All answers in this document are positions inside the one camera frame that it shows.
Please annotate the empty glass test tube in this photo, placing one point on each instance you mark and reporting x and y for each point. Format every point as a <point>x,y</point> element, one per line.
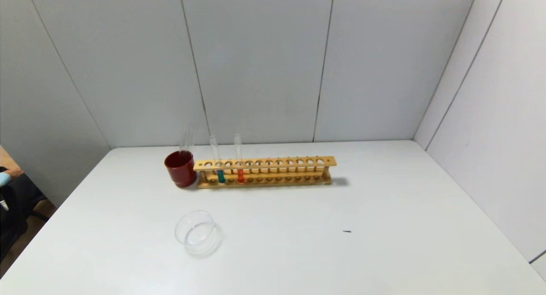
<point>186,141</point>

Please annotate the black office chair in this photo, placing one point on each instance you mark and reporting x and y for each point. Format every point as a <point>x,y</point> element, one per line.
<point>19,201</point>

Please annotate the test tube with red pigment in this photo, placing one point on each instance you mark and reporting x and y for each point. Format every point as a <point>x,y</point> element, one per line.
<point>240,176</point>

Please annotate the red plastic cup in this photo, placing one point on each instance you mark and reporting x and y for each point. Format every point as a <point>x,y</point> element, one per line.
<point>181,173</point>

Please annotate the light blue sleeve forearm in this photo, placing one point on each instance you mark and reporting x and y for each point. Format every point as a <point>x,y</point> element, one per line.
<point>3,180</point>

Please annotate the wooden test tube rack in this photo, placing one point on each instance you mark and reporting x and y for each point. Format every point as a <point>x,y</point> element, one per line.
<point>277,162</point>

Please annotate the brown wooden desk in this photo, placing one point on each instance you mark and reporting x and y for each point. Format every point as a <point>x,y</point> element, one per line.
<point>6,158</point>

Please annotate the test tube with blue pigment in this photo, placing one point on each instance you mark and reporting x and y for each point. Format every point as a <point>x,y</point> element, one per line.
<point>221,176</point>

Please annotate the clear glass dish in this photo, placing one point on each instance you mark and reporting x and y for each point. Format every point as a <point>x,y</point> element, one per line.
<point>200,238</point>

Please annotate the bystander hand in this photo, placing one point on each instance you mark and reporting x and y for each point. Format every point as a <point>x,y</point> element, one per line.
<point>10,172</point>

